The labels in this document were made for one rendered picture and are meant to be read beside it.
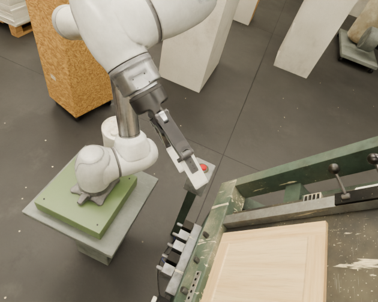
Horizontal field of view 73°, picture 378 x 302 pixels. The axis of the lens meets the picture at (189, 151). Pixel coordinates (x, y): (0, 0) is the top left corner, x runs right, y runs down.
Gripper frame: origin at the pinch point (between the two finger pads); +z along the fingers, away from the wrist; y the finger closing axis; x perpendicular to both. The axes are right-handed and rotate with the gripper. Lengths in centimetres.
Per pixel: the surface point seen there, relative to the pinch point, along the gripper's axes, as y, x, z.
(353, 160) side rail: -26, 63, 42
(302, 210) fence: -25, 34, 47
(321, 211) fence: -19, 38, 47
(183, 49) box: -258, 96, -41
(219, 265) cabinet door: -40, -4, 58
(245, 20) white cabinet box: -443, 296, -46
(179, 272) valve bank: -55, -22, 61
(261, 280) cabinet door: -19, 6, 56
